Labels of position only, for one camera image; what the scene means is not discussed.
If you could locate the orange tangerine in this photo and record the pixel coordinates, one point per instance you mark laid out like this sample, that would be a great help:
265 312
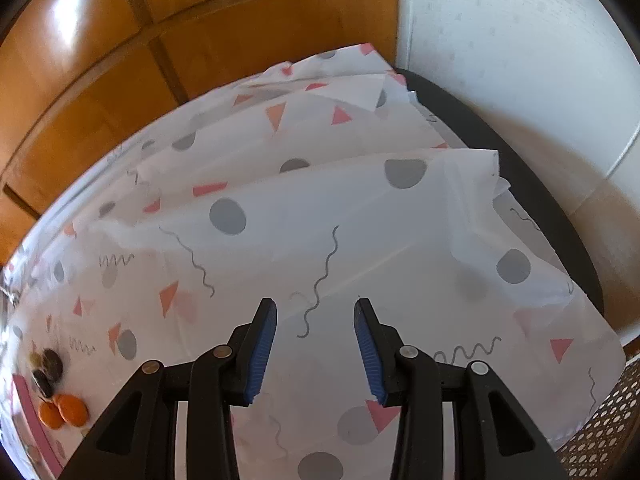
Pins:
50 415
74 407

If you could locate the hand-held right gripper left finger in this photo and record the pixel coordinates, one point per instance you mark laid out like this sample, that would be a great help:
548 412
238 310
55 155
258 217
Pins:
260 360

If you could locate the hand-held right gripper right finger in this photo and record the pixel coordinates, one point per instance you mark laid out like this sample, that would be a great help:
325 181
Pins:
371 360

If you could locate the dark plum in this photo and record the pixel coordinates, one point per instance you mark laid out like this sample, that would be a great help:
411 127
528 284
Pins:
42 383

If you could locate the white patterned tablecloth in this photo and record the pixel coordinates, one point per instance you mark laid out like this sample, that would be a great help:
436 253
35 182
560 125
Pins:
310 220

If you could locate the wooden wardrobe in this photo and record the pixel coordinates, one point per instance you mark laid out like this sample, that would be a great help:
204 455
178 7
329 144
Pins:
150 35

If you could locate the black table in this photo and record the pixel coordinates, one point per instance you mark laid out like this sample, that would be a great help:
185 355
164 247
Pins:
505 160

